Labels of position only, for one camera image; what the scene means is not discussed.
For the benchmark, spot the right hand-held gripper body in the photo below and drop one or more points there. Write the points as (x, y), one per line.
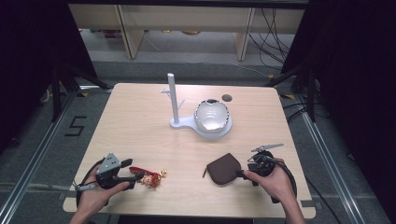
(262, 165)

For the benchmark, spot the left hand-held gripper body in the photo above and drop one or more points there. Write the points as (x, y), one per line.
(108, 170)

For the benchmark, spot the brown zip pouch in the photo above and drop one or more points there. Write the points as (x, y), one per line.
(223, 170)

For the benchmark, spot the person's right hand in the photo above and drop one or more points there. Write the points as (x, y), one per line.
(275, 185)

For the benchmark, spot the person's left hand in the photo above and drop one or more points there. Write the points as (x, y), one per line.
(95, 196)

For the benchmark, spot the silver rimmed white bowl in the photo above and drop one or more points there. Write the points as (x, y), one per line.
(211, 115)

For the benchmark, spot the dark round table grommet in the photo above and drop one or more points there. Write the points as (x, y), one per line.
(227, 97)

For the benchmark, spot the white stand with pole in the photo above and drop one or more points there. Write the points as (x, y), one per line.
(173, 99)

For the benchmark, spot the black metal stand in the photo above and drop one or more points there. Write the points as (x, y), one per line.
(56, 93)
(310, 93)

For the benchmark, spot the aluminium floor rail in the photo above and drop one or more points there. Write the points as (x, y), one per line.
(333, 174)
(34, 155)

